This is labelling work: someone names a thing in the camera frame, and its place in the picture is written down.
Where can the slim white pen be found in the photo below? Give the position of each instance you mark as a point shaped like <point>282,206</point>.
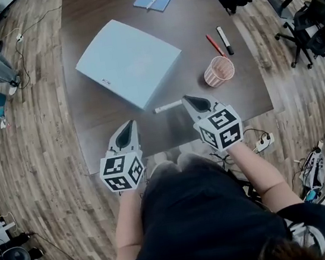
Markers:
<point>154,0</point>

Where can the person's shoe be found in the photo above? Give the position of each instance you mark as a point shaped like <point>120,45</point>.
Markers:
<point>186,157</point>
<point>160,158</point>

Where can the white floor scrap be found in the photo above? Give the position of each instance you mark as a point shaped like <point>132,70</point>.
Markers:
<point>3,124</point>

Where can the person's left forearm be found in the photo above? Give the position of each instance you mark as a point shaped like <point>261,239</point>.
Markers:
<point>128,227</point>

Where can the black round cushion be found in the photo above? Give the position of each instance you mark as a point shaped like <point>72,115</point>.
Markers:
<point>17,259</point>

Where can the white power strip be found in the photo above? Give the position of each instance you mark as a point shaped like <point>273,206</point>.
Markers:
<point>264,141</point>
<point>19,37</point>

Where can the white flat box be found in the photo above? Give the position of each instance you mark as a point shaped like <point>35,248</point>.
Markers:
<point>129,62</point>

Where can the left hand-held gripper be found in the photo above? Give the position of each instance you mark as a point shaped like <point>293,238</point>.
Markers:
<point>117,171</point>

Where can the pink pen cup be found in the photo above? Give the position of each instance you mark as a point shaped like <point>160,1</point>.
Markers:
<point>219,73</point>

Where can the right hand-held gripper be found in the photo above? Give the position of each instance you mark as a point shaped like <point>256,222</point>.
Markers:
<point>222,130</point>

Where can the person's right shoe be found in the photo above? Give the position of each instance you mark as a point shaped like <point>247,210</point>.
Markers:
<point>186,157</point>

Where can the white grey backpack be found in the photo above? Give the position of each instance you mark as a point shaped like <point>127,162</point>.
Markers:
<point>315,168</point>

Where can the white pen with black cap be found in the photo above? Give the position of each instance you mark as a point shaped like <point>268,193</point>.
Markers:
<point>169,106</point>

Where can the white marker with black end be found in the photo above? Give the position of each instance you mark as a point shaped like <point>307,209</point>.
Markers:
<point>224,39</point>

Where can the person's right forearm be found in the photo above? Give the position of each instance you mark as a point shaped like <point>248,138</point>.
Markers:
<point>262,178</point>

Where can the person's black shirt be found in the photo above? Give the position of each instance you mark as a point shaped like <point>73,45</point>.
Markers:
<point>198,217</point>

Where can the person's left shoe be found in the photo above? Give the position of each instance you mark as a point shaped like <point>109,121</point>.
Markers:
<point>160,158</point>

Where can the red pen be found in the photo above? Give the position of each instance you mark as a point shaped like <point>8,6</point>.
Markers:
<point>215,44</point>

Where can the blue black bag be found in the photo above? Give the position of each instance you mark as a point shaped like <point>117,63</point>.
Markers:
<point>311,195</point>

